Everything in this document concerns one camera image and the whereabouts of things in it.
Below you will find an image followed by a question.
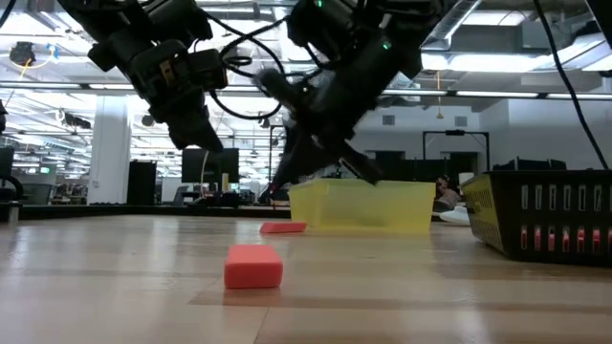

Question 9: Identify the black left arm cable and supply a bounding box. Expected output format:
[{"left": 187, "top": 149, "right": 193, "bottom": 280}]
[{"left": 203, "top": 11, "right": 288, "bottom": 121}]

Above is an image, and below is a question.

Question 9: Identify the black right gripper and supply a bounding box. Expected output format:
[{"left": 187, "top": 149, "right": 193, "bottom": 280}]
[{"left": 257, "top": 45, "right": 431, "bottom": 202}]

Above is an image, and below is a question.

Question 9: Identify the black gantry frame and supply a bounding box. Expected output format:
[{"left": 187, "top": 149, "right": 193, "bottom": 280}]
[{"left": 422, "top": 129, "right": 492, "bottom": 195}]

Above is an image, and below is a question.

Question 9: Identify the person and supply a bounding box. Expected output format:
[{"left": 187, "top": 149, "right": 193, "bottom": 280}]
[{"left": 432, "top": 174, "right": 464, "bottom": 214}]

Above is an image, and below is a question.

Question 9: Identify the silver air duct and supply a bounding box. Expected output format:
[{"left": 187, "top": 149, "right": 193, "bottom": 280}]
[{"left": 420, "top": 0, "right": 484, "bottom": 49}]

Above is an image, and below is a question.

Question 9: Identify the black metal table frame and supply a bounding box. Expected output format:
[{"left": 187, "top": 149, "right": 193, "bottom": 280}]
[{"left": 18, "top": 204, "right": 293, "bottom": 222}]

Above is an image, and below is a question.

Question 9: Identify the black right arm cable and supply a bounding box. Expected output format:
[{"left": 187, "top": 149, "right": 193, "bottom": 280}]
[{"left": 533, "top": 0, "right": 611, "bottom": 171}]

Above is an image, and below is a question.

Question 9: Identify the yellow ceiling pendant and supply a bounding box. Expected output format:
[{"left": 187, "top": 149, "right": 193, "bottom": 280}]
[{"left": 434, "top": 71, "right": 444, "bottom": 120}]

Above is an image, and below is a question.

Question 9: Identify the black monitor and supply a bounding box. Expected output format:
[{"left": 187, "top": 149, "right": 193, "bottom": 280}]
[{"left": 181, "top": 147, "right": 240, "bottom": 185}]

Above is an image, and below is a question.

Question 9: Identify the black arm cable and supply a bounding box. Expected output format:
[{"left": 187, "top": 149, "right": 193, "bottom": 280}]
[
  {"left": 203, "top": 11, "right": 288, "bottom": 121},
  {"left": 533, "top": 0, "right": 611, "bottom": 171}
]

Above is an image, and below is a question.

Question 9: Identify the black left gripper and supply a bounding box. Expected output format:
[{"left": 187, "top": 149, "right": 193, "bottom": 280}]
[{"left": 88, "top": 35, "right": 230, "bottom": 154}]

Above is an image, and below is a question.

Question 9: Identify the black cabinet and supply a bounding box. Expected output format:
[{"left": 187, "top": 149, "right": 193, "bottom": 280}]
[{"left": 126, "top": 160, "right": 158, "bottom": 205}]

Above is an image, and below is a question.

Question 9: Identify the black mesh basket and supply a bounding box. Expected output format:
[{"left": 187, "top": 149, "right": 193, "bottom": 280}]
[{"left": 459, "top": 169, "right": 612, "bottom": 268}]

